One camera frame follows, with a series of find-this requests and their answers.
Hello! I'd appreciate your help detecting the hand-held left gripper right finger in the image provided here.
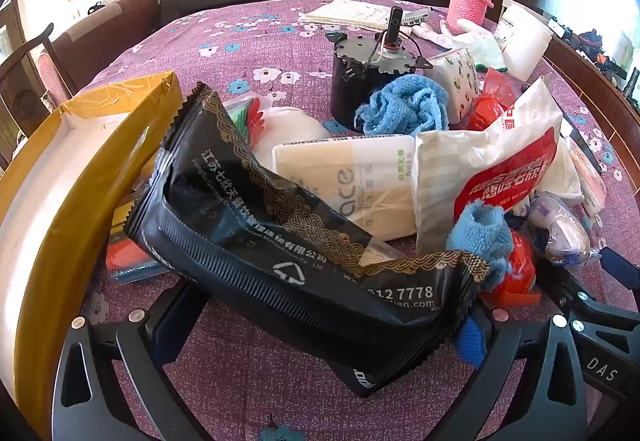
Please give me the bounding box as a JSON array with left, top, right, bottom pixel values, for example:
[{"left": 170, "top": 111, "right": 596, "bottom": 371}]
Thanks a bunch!
[{"left": 432, "top": 308, "right": 588, "bottom": 441}]

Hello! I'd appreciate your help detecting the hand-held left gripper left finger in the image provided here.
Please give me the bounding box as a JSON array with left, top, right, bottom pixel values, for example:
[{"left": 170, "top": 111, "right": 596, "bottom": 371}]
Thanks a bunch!
[{"left": 51, "top": 281, "right": 211, "bottom": 441}]

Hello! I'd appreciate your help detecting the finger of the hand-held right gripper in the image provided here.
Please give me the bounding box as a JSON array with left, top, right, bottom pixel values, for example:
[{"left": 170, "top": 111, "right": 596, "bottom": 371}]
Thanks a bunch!
[
  {"left": 542, "top": 266, "right": 601, "bottom": 322},
  {"left": 600, "top": 246, "right": 640, "bottom": 284}
]

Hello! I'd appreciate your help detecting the blue printed tissue packet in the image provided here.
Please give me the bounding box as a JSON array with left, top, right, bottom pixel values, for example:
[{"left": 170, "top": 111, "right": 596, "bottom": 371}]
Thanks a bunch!
[{"left": 527, "top": 191, "right": 601, "bottom": 267}]

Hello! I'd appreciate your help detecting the blue towel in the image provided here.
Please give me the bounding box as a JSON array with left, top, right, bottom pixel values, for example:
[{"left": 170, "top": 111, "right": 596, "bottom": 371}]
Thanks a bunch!
[
  {"left": 355, "top": 74, "right": 451, "bottom": 137},
  {"left": 445, "top": 200, "right": 516, "bottom": 289}
]

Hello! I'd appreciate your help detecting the black snack packet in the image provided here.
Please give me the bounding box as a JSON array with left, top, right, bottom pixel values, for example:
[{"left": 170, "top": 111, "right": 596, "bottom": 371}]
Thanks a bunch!
[{"left": 122, "top": 84, "right": 493, "bottom": 399}]

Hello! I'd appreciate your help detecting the yellow cardboard box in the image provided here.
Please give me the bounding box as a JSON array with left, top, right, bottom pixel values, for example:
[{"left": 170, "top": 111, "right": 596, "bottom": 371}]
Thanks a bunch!
[{"left": 0, "top": 71, "right": 183, "bottom": 417}]

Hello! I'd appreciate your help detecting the white red plastic bag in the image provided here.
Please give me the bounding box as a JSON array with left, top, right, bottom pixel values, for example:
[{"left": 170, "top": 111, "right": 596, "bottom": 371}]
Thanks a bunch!
[{"left": 415, "top": 76, "right": 566, "bottom": 254}]

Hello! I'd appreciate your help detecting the beige tissue pack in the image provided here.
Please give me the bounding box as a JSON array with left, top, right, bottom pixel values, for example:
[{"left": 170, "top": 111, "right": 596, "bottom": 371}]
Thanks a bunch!
[{"left": 272, "top": 134, "right": 421, "bottom": 242}]

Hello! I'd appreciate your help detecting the orange blue packet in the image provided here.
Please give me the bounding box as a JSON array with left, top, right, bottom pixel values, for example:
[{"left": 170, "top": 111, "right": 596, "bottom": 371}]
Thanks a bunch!
[{"left": 106, "top": 206, "right": 173, "bottom": 284}]

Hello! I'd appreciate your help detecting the black phone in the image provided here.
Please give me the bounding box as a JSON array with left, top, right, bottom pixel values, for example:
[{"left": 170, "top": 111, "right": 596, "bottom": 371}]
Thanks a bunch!
[{"left": 559, "top": 114, "right": 605, "bottom": 173}]

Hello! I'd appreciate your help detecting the wooden sideboard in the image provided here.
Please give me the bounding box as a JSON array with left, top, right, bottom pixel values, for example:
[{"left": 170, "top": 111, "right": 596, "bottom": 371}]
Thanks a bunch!
[{"left": 500, "top": 0, "right": 640, "bottom": 172}]

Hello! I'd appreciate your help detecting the floral white tissue pack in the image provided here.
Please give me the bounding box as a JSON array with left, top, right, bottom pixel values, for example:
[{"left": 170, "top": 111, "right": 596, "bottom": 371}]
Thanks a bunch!
[{"left": 427, "top": 47, "right": 483, "bottom": 124}]

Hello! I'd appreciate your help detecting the white plastic jar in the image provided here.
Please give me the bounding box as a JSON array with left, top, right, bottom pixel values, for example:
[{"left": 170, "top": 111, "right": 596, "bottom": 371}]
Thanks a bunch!
[{"left": 497, "top": 0, "right": 553, "bottom": 82}]

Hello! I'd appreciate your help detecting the wooden chair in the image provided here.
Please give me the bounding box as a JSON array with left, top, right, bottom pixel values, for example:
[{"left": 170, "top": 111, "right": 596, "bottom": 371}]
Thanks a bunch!
[{"left": 0, "top": 22, "right": 76, "bottom": 172}]

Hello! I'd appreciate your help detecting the black cylindrical motor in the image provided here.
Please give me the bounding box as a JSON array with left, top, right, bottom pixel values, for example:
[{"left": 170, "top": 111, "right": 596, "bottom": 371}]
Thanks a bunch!
[{"left": 325, "top": 7, "right": 433, "bottom": 128}]

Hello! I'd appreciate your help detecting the purple floral tablecloth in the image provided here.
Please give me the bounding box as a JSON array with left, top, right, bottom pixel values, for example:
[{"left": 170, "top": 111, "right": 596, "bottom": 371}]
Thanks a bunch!
[{"left": 75, "top": 0, "right": 640, "bottom": 441}]

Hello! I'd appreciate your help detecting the brown sofa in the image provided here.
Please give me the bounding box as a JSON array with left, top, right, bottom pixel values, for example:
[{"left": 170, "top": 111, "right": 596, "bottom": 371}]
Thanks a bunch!
[{"left": 50, "top": 0, "right": 162, "bottom": 94}]

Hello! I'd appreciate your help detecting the stack of papers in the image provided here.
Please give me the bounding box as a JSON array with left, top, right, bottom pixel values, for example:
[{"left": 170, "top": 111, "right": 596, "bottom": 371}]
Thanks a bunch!
[{"left": 298, "top": 0, "right": 401, "bottom": 29}]

